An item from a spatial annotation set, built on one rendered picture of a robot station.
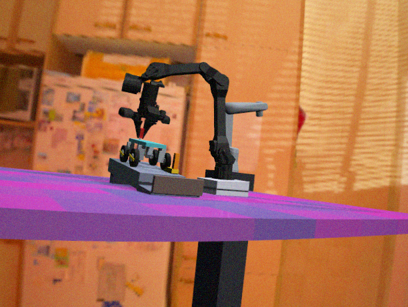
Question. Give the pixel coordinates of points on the yellow wheel chock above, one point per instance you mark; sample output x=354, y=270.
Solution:
x=175, y=163

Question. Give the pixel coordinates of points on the cyan wheeled trolley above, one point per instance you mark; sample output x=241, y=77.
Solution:
x=152, y=154

